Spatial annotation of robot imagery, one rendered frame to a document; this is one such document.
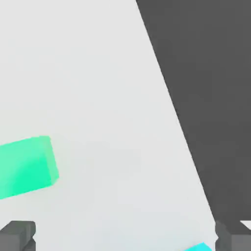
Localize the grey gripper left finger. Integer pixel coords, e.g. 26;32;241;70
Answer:
0;220;37;251

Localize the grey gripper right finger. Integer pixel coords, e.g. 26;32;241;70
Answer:
215;220;251;251

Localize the small cyan cube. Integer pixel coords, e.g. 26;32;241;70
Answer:
183;242;213;251

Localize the large green box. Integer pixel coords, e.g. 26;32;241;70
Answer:
0;135;60;200

